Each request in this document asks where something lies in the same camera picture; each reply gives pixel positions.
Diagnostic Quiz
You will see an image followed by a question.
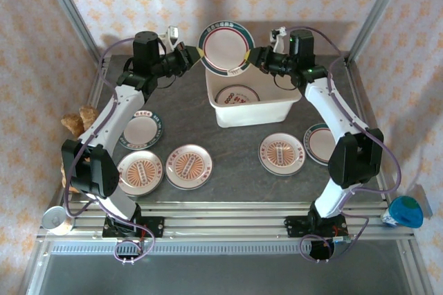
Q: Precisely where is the green red ring plate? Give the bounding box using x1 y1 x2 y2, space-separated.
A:
303 123 343 167
197 19 256 78

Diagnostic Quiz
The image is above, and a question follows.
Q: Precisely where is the red characters plate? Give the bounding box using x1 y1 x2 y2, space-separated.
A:
214 84 261 105

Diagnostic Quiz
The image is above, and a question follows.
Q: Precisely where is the white plastic bin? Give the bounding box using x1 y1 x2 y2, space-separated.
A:
205 62 302 129

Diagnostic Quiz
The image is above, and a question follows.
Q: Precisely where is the dark green rim plate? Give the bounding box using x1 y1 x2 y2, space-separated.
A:
118 110 165 150

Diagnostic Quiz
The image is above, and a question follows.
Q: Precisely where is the orange sunburst plate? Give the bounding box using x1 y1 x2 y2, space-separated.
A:
258 132 306 177
116 150 165 197
165 144 213 190

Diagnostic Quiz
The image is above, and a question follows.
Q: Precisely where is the brown teddy bear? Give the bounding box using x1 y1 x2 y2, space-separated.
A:
60 105 101 194

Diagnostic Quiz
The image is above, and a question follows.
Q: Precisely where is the blue lidded cup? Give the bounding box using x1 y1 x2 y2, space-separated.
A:
381 195 424 229

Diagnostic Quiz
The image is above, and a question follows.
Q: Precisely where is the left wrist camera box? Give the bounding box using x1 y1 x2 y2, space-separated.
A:
161 26 180 48

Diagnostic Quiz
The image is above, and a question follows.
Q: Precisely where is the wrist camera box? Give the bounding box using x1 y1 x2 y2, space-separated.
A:
161 26 180 48
269 26 288 53

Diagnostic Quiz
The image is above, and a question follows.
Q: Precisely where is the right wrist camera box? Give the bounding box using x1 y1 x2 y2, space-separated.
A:
269 26 288 53

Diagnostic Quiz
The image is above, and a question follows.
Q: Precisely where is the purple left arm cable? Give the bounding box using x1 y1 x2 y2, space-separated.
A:
64 38 155 263

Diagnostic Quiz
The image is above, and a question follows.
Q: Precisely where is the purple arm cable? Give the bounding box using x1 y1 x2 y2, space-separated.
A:
283 26 402 263
64 38 155 263

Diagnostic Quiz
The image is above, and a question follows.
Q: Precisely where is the aluminium frame post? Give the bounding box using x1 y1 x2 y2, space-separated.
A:
345 0 413 64
37 0 107 67

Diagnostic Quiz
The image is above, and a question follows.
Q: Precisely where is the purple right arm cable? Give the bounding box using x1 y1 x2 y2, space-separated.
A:
283 26 402 263

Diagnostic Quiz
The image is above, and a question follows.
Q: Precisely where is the aluminium front rail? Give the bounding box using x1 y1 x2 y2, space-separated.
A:
36 200 416 240

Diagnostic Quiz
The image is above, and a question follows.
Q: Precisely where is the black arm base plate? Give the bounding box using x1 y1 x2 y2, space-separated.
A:
284 215 347 239
102 216 165 240

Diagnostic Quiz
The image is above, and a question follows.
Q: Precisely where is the slotted grey cable duct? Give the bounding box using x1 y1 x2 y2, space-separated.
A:
44 241 409 256

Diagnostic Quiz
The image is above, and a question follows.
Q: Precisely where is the grey metal bracket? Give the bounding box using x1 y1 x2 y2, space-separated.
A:
413 184 434 220

